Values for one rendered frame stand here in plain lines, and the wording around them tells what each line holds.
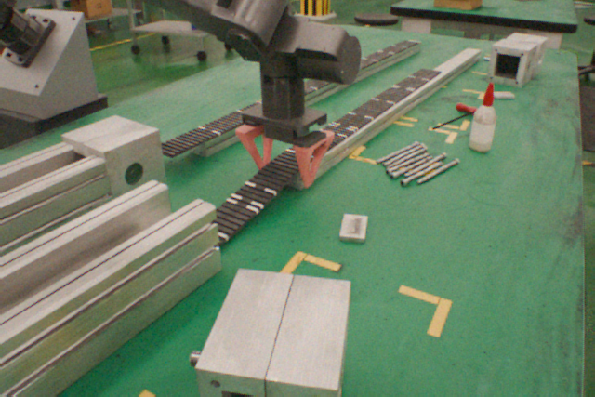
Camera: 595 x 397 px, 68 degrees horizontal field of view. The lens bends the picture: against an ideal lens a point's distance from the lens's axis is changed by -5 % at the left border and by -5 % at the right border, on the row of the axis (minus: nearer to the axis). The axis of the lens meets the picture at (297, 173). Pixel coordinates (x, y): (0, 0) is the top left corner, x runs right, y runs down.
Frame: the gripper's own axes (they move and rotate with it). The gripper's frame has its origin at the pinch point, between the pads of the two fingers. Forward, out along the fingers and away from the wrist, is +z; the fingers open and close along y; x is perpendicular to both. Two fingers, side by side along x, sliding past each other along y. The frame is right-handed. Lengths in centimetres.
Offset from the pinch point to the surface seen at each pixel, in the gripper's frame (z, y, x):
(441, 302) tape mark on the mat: 3.3, 26.8, -9.3
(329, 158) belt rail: 0.9, 1.6, 9.1
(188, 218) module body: -5.7, 4.8, -21.8
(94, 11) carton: 40, -532, 293
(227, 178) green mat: 2.5, -9.5, -2.3
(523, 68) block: -2, 17, 75
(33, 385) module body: -0.1, 5.6, -40.1
